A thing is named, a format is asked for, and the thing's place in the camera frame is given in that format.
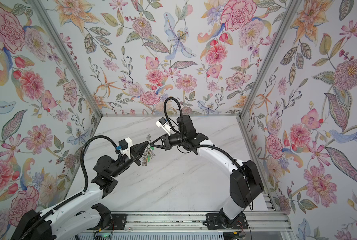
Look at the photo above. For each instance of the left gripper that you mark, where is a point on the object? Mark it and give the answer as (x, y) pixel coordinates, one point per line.
(132, 154)

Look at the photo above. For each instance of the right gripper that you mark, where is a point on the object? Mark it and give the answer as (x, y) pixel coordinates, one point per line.
(167, 141)

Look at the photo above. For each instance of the metal keyring disc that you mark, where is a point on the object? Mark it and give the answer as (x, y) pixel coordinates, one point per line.
(148, 153)

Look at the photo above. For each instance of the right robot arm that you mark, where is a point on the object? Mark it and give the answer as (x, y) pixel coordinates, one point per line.
(245, 184)

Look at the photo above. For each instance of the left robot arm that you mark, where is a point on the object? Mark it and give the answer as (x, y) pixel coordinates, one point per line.
(82, 211)

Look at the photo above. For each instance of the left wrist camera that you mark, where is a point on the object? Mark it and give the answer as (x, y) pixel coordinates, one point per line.
(124, 147)

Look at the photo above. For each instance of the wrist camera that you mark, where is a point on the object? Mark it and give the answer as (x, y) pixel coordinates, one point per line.
(124, 147)
(163, 124)

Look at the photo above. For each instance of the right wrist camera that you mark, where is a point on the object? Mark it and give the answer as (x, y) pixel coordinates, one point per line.
(163, 124)

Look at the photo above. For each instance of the aluminium front rail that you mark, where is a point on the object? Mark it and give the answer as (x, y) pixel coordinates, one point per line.
(259, 222)

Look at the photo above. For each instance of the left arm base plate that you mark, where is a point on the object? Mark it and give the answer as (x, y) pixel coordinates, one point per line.
(114, 222)

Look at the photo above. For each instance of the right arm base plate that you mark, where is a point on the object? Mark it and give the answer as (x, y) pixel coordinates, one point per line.
(222, 222)

